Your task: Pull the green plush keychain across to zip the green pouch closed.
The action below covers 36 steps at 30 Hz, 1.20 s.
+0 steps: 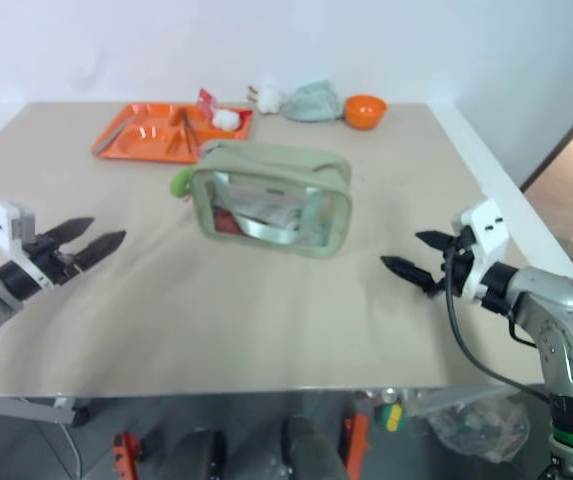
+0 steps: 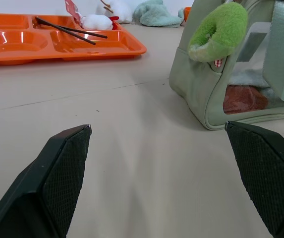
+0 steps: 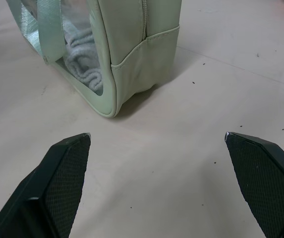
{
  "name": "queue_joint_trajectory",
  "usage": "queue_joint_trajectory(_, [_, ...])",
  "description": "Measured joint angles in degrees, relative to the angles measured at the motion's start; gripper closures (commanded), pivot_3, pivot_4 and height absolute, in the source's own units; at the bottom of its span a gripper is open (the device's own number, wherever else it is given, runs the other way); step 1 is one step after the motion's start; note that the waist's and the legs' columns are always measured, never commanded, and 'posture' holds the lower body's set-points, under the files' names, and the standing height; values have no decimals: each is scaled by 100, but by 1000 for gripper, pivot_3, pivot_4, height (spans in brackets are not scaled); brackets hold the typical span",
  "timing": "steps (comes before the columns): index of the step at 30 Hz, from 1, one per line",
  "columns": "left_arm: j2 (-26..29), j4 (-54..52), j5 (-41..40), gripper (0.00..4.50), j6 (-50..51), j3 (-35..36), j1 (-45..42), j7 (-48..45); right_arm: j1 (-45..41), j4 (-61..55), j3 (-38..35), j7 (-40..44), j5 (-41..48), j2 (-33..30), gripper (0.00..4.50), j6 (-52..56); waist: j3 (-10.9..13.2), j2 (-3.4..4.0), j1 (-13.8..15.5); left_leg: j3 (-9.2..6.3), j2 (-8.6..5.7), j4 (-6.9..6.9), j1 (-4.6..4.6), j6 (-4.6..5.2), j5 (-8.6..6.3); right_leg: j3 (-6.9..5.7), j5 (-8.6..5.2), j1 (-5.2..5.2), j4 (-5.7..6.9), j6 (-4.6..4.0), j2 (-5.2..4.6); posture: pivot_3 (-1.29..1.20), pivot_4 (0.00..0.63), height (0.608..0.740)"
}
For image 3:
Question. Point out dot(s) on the white towel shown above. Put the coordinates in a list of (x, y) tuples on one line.
[(84, 62)]

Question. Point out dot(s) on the pale green transparent bag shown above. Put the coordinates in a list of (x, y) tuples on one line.
[(136, 59)]

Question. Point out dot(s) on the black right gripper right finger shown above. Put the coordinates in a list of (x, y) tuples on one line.
[(268, 183)]

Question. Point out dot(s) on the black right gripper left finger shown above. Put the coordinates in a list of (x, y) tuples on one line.
[(57, 188)]

